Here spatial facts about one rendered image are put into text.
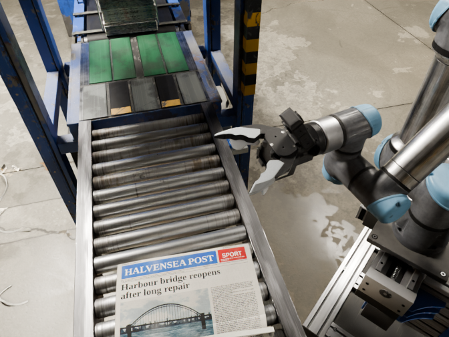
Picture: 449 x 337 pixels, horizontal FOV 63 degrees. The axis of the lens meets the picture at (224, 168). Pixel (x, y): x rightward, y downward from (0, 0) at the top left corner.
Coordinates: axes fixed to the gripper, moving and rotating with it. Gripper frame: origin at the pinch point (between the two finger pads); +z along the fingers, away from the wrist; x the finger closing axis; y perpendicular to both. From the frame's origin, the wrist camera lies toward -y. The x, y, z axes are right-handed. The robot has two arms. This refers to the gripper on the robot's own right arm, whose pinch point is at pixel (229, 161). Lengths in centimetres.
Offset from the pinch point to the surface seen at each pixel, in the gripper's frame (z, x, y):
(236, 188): -16, 21, 47
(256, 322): 4.9, -24.5, 17.7
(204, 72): -36, 92, 58
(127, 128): 8, 67, 54
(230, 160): -21, 34, 49
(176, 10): -49, 165, 67
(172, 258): 14.5, -5.2, 19.9
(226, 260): 4.6, -10.6, 19.0
